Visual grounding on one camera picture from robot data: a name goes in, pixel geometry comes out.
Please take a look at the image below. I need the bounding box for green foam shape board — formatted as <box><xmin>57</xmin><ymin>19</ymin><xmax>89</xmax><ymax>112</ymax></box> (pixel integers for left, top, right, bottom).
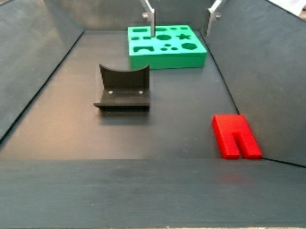
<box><xmin>128</xmin><ymin>25</ymin><xmax>207</xmax><ymax>69</ymax></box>

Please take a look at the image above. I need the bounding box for black curved holder stand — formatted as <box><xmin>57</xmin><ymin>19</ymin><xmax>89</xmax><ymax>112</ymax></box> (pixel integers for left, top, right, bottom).
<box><xmin>93</xmin><ymin>65</ymin><xmax>151</xmax><ymax>109</ymax></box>

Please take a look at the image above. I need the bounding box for red double-square block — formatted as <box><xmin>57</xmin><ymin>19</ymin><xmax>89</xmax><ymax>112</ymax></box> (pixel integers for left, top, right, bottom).
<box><xmin>211</xmin><ymin>114</ymin><xmax>262</xmax><ymax>159</ymax></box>

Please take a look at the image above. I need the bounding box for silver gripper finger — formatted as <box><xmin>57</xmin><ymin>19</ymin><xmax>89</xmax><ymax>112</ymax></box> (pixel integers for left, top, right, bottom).
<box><xmin>205</xmin><ymin>0</ymin><xmax>222</xmax><ymax>36</ymax></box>
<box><xmin>140</xmin><ymin>0</ymin><xmax>155</xmax><ymax>37</ymax></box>

